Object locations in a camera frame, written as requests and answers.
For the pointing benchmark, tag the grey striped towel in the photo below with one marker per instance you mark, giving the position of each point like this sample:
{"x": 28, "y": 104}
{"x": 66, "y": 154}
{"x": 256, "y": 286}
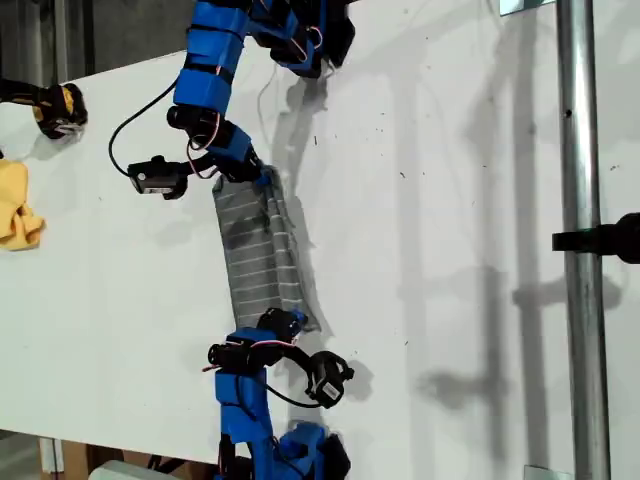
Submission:
{"x": 250, "y": 250}

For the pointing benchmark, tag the black and yellow tool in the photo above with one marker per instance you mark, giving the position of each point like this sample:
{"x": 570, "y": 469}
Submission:
{"x": 55, "y": 107}

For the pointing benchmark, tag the white plastic container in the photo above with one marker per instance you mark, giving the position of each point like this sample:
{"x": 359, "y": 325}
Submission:
{"x": 125, "y": 472}

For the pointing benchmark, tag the yellow cloth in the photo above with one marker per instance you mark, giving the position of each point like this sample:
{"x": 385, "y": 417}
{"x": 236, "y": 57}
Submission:
{"x": 15, "y": 200}

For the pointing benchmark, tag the brown cardboard box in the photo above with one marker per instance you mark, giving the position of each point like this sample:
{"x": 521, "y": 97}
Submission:
{"x": 75, "y": 460}

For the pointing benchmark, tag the white table leg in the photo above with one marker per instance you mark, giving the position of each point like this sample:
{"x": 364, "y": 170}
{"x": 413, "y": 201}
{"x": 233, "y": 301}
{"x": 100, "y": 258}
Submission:
{"x": 50, "y": 455}

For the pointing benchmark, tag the black clamp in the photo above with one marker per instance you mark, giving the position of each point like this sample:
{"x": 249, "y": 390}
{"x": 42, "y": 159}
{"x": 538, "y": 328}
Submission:
{"x": 610, "y": 237}

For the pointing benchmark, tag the black camera box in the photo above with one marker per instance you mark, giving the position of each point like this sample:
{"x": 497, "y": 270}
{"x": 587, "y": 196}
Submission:
{"x": 327, "y": 387}
{"x": 155, "y": 180}

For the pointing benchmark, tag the steel post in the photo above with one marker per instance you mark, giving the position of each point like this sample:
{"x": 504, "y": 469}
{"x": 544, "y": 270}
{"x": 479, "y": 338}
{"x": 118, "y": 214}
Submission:
{"x": 580, "y": 150}

